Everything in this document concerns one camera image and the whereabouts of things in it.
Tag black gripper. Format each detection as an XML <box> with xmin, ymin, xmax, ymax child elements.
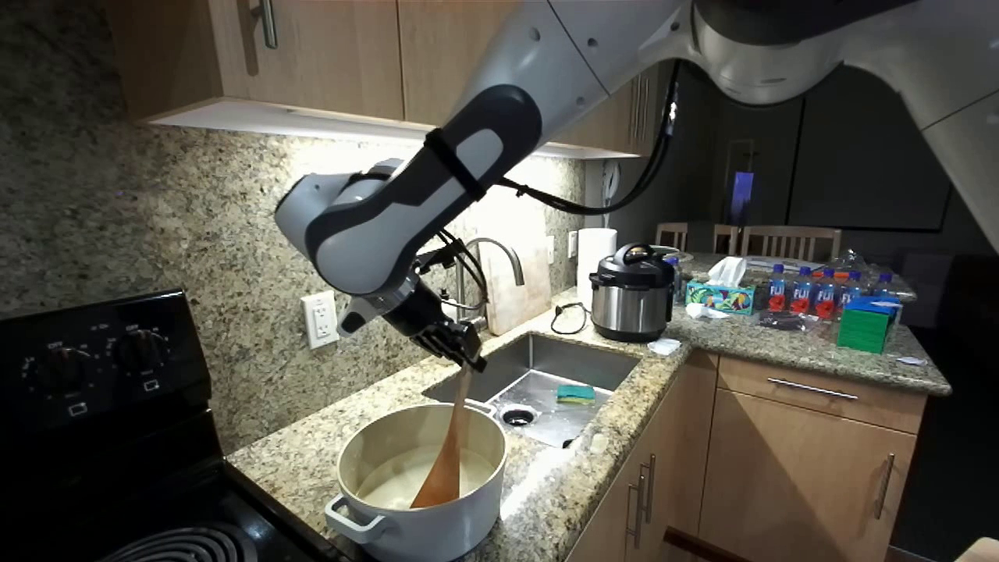
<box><xmin>341</xmin><ymin>285</ymin><xmax>488</xmax><ymax>371</ymax></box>

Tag wooden cooking spoon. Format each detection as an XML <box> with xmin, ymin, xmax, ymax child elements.
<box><xmin>413</xmin><ymin>367</ymin><xmax>470</xmax><ymax>509</ymax></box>

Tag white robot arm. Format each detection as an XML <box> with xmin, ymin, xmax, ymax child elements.
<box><xmin>276</xmin><ymin>0</ymin><xmax>999</xmax><ymax>367</ymax></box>

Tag white enamel cooking pot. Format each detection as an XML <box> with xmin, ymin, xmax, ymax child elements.
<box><xmin>324</xmin><ymin>407</ymin><xmax>509</xmax><ymax>562</ymax></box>

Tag chrome kitchen faucet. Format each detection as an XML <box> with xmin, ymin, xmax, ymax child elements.
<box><xmin>455</xmin><ymin>237</ymin><xmax>523</xmax><ymax>339</ymax></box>

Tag wooden cutting board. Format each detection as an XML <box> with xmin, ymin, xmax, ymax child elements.
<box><xmin>480</xmin><ymin>245</ymin><xmax>552</xmax><ymax>335</ymax></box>

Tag stainless steel sink basin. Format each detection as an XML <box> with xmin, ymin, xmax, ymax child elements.
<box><xmin>468</xmin><ymin>335</ymin><xmax>638</xmax><ymax>449</ymax></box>

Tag green sponge in sink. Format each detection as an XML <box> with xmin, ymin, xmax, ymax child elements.
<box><xmin>555</xmin><ymin>385</ymin><xmax>595</xmax><ymax>407</ymax></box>

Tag white paper towel roll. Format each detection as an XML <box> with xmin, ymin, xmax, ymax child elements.
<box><xmin>573</xmin><ymin>228</ymin><xmax>618</xmax><ymax>304</ymax></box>

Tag stainless steel pressure cooker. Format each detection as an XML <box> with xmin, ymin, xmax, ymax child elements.
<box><xmin>590</xmin><ymin>245</ymin><xmax>675</xmax><ymax>343</ymax></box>

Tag tissue box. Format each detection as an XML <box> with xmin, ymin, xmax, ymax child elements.
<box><xmin>686</xmin><ymin>257</ymin><xmax>756</xmax><ymax>316</ymax></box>

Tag lower wooden counter cabinets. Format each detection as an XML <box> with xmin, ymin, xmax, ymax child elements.
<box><xmin>567</xmin><ymin>353</ymin><xmax>924</xmax><ymax>562</ymax></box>

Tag wooden dining chairs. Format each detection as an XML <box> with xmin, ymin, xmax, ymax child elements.
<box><xmin>653</xmin><ymin>223</ymin><xmax>843</xmax><ymax>263</ymax></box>

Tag pack of red bottles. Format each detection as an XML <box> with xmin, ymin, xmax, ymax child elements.
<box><xmin>757</xmin><ymin>263</ymin><xmax>903</xmax><ymax>329</ymax></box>

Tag black electric stove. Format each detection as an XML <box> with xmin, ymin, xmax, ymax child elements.
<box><xmin>0</xmin><ymin>290</ymin><xmax>341</xmax><ymax>562</ymax></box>

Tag green box on counter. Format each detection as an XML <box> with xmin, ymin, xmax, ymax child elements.
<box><xmin>836</xmin><ymin>296</ymin><xmax>898</xmax><ymax>353</ymax></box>

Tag black power cord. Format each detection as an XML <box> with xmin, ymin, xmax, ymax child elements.
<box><xmin>545</xmin><ymin>300</ymin><xmax>593</xmax><ymax>337</ymax></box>

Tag white wall power outlet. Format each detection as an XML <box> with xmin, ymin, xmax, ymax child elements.
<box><xmin>304</xmin><ymin>290</ymin><xmax>336</xmax><ymax>349</ymax></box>

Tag upper wooden wall cabinets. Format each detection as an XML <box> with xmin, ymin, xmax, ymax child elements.
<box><xmin>101</xmin><ymin>0</ymin><xmax>664</xmax><ymax>162</ymax></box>

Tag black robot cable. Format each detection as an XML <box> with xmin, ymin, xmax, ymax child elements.
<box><xmin>408</xmin><ymin>58</ymin><xmax>683</xmax><ymax>337</ymax></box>

